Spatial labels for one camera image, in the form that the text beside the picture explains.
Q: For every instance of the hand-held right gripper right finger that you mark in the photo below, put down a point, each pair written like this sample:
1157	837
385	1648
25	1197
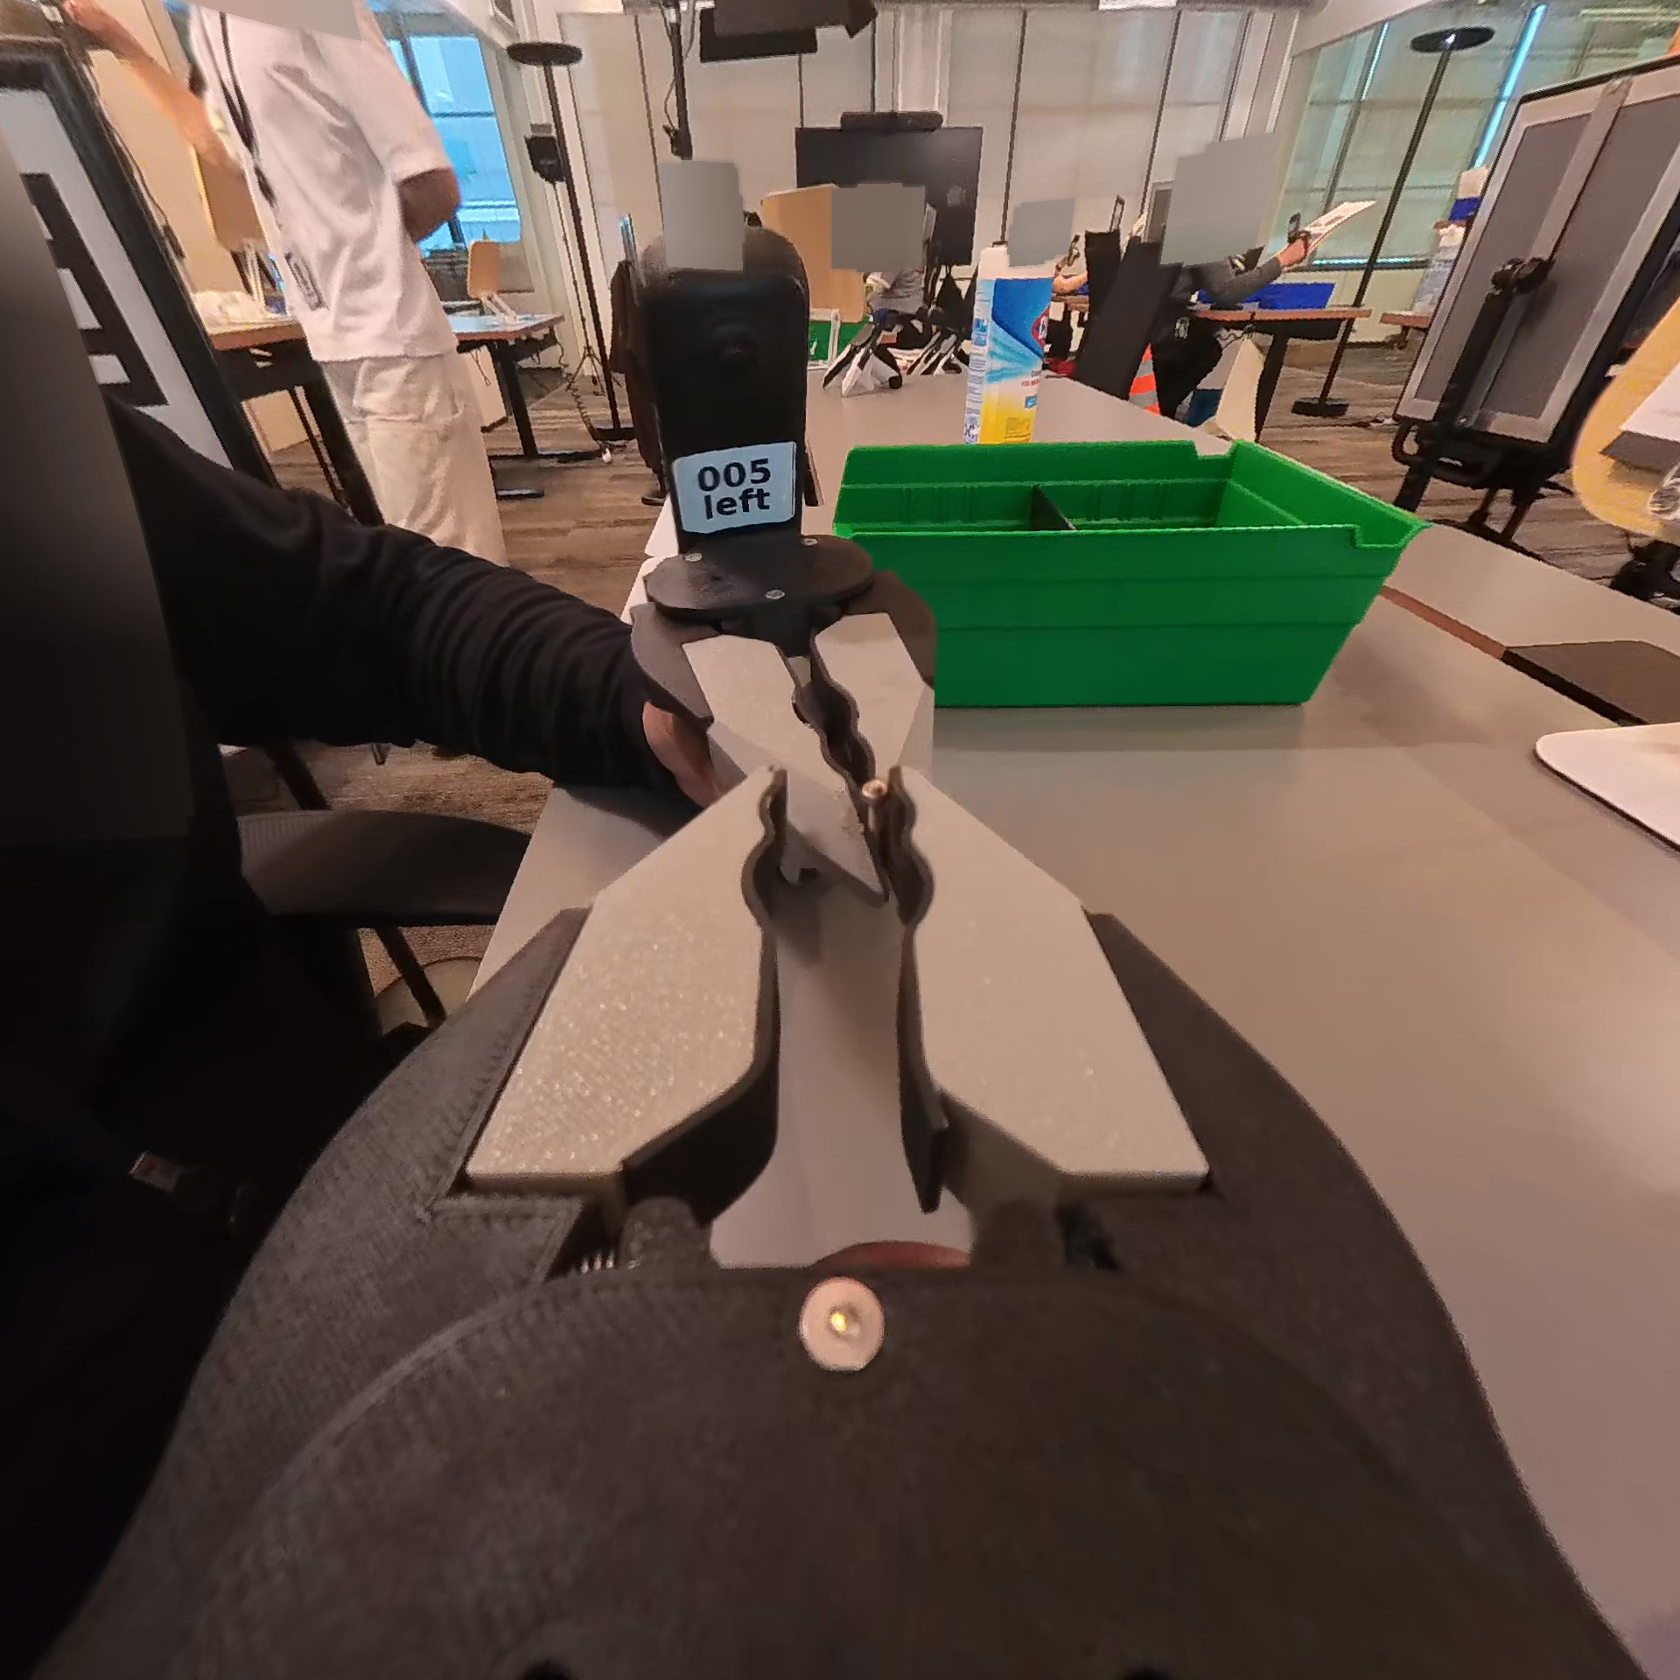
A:
1051	1036

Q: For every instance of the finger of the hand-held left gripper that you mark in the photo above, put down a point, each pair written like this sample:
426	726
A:
749	696
893	696

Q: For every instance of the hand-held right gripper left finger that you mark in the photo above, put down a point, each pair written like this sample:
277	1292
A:
631	1036

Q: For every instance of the green plastic bin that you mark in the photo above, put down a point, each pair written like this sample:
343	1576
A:
1129	631

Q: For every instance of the wooden top desk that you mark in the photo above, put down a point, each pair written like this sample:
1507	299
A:
507	325

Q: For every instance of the grey desk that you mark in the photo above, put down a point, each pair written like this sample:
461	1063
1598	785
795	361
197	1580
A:
1313	985

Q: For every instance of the person's left hand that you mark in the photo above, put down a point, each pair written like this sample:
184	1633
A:
683	755

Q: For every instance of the wipes canister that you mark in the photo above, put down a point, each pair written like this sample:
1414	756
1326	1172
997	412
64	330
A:
1005	380

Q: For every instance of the black monitor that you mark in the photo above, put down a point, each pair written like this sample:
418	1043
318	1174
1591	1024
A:
918	164

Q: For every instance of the black studio light panel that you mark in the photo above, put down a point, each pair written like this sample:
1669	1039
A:
761	33

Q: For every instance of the black floor lamp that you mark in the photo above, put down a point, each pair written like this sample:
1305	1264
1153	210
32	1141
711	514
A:
1451	39
542	52

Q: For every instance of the orange traffic cone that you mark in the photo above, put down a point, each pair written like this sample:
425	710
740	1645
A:
1146	380

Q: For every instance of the black framed marker board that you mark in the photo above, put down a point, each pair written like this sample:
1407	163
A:
78	262

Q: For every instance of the easel with grey board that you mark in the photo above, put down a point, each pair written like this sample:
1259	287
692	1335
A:
1508	329

